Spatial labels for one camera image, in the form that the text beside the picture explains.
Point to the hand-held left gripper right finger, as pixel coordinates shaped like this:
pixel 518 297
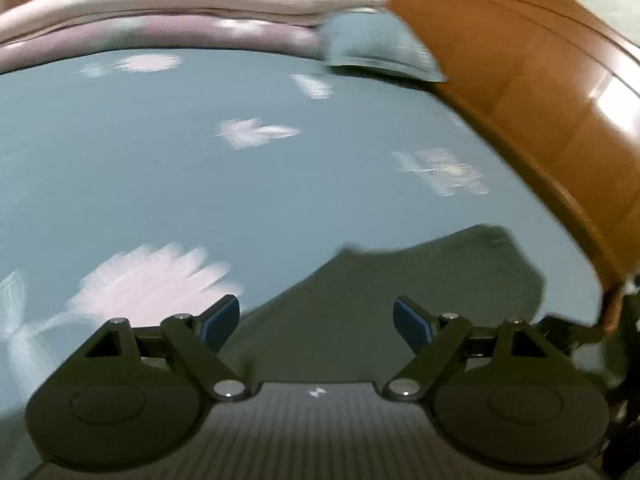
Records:
pixel 411 322

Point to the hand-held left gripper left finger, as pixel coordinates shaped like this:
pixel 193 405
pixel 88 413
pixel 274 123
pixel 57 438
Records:
pixel 222 320

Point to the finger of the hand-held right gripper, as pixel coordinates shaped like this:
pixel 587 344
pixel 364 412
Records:
pixel 570 332

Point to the dark green pants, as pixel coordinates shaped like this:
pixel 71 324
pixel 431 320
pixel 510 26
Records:
pixel 350 300

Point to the blue floral bed sheet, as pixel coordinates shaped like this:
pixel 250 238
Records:
pixel 150 160

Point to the wooden bed headboard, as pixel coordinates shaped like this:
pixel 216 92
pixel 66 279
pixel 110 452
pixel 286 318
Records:
pixel 525 85

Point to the blue floral pillow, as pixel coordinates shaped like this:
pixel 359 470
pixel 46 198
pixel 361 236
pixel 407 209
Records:
pixel 375 45

